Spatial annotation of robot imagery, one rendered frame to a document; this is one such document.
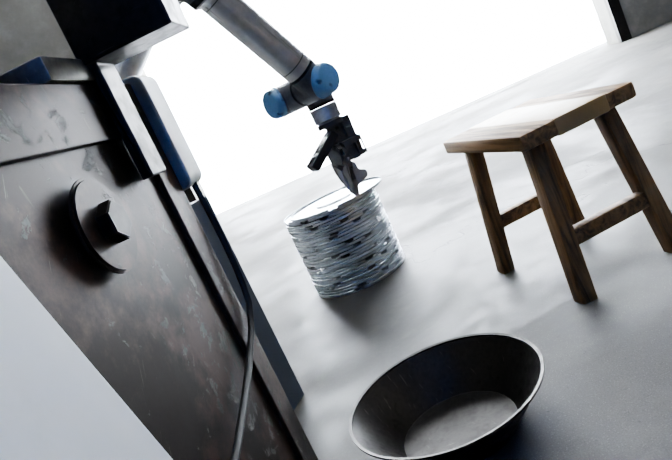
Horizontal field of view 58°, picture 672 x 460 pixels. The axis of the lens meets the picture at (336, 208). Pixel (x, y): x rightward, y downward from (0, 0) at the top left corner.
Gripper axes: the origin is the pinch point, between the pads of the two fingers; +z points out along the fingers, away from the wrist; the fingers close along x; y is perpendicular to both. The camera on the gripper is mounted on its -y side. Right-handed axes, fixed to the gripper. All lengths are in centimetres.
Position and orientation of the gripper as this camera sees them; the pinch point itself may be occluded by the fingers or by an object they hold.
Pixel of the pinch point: (353, 192)
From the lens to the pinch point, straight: 162.4
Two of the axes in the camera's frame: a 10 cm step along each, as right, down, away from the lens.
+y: 8.0, -4.4, 4.0
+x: -4.4, 0.3, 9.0
